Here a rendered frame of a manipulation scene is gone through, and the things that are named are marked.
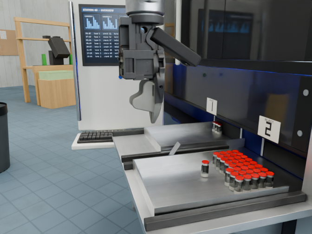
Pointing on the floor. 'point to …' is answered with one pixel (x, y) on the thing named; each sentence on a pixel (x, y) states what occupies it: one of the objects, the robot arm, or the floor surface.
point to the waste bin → (4, 159)
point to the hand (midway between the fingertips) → (156, 117)
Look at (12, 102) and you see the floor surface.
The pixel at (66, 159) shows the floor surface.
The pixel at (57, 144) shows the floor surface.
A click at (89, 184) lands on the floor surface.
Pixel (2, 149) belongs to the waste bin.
